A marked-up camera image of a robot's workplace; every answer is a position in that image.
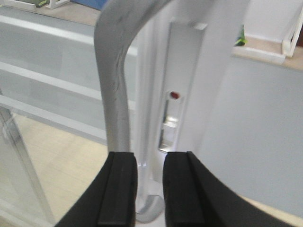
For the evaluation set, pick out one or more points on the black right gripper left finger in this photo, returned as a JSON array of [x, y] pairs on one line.
[[109, 201]]

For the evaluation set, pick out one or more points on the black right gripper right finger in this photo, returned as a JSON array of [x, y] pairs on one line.
[[194, 197]]

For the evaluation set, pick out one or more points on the white sliding glass door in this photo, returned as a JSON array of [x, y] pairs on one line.
[[48, 70]]

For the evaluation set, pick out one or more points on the grey metal door handle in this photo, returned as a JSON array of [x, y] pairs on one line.
[[119, 23]]

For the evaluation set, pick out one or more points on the silver door lock plate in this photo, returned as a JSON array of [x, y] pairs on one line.
[[183, 50]]

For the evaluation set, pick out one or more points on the light wooden platform board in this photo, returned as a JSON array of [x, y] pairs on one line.
[[67, 163]]

